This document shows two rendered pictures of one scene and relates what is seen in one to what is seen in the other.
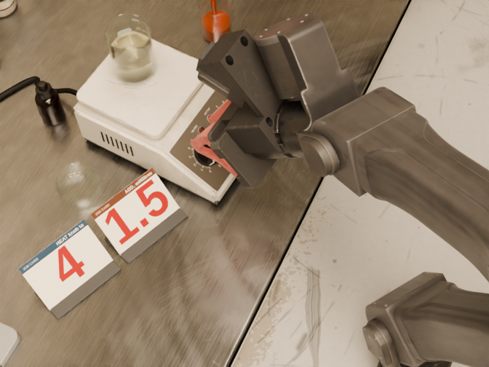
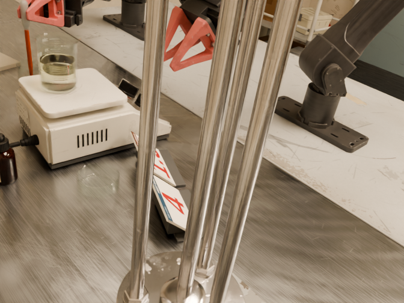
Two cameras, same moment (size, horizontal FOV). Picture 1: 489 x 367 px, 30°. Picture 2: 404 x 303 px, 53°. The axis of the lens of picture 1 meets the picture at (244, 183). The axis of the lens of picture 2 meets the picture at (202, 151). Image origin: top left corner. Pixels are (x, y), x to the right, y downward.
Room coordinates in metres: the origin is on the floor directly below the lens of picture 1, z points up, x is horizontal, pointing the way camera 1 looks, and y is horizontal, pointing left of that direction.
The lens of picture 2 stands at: (0.35, 0.57, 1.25)
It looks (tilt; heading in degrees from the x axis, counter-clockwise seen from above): 33 degrees down; 283
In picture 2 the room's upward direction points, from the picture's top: 9 degrees clockwise
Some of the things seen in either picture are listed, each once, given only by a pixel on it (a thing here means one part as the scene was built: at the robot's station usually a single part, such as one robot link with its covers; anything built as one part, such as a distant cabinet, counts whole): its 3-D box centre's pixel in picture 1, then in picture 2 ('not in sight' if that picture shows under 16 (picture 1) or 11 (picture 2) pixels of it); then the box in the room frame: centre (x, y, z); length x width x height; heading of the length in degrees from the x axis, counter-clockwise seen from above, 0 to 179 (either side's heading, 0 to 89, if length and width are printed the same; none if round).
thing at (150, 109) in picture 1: (143, 83); (73, 90); (0.66, 0.11, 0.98); 0.12 x 0.12 x 0.01; 56
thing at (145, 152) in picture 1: (166, 113); (90, 113); (0.65, 0.09, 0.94); 0.22 x 0.13 x 0.08; 56
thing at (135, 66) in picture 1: (133, 51); (59, 62); (0.68, 0.12, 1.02); 0.06 x 0.05 x 0.08; 47
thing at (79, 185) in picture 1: (79, 186); (98, 181); (0.57, 0.20, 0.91); 0.06 x 0.06 x 0.02
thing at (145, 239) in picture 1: (140, 215); (157, 158); (0.52, 0.12, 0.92); 0.09 x 0.06 x 0.04; 129
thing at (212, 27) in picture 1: (215, 17); (31, 79); (0.81, 0.02, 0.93); 0.04 x 0.04 x 0.06
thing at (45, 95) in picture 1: (47, 100); (2, 157); (0.69, 0.24, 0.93); 0.03 x 0.03 x 0.07
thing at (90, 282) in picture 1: (70, 269); (178, 203); (0.46, 0.20, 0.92); 0.09 x 0.06 x 0.04; 129
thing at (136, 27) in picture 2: not in sight; (133, 13); (0.84, -0.45, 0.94); 0.20 x 0.07 x 0.08; 152
